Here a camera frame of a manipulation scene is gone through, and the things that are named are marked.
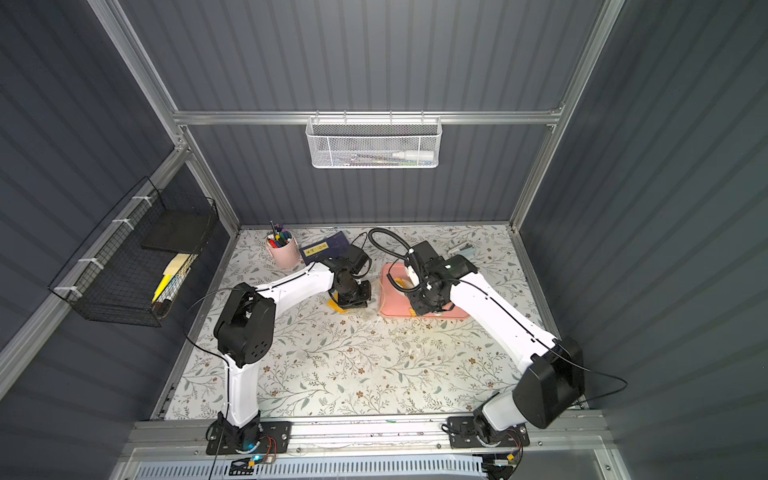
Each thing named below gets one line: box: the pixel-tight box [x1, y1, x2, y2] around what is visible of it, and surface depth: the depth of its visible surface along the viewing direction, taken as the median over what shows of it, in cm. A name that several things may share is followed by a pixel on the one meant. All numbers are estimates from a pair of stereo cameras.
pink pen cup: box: [266, 220, 301, 268], surface depth 103 cm
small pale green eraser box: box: [458, 246, 476, 261], surface depth 114 cm
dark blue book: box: [299, 231, 351, 266], surface depth 114 cm
